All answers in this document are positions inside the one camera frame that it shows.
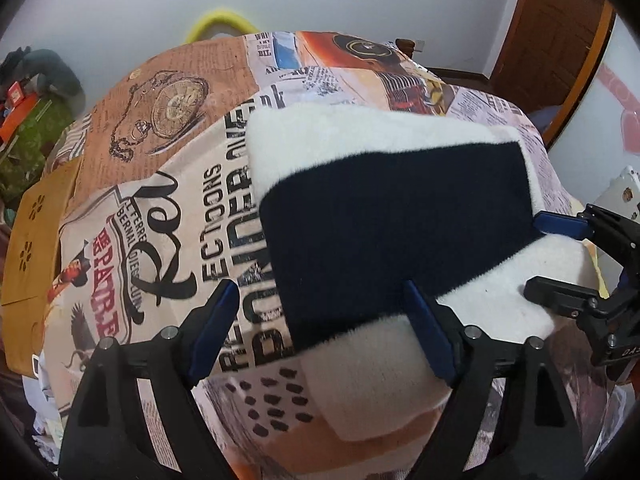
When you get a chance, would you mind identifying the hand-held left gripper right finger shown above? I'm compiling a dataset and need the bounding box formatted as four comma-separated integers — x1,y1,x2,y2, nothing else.
403,280,587,480

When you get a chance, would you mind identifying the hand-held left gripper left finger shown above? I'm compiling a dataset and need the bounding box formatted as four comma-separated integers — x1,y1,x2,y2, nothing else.
59,279,242,480

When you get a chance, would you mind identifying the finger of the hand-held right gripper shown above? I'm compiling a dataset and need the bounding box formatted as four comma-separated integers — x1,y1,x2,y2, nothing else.
532,203,640,262
523,276,609,319

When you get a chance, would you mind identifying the navy white striped sweater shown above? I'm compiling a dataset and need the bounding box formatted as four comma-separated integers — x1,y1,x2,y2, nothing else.
246,102,592,444

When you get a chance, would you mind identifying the white patterned phone case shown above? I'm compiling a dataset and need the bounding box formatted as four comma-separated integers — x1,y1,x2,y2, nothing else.
607,167,640,222

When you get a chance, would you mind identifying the printed blanket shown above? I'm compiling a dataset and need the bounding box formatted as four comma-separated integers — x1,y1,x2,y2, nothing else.
30,30,622,480

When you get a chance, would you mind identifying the wooden door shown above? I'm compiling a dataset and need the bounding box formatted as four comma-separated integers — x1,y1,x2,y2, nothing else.
490,0,617,155

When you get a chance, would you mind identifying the wooden lap desk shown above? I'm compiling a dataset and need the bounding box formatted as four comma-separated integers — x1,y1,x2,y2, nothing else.
0,157,84,379

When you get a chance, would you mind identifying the green storage box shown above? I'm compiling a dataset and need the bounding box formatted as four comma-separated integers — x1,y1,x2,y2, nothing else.
0,95,76,207

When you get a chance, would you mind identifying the orange box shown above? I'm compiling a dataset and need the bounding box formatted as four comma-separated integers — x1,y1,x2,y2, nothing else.
0,91,40,144

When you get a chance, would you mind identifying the grey plush toy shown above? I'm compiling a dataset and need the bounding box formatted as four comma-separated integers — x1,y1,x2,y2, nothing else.
20,49,85,97

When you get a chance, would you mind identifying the yellow foam tube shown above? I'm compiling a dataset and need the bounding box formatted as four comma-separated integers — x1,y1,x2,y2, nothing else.
185,6,259,46

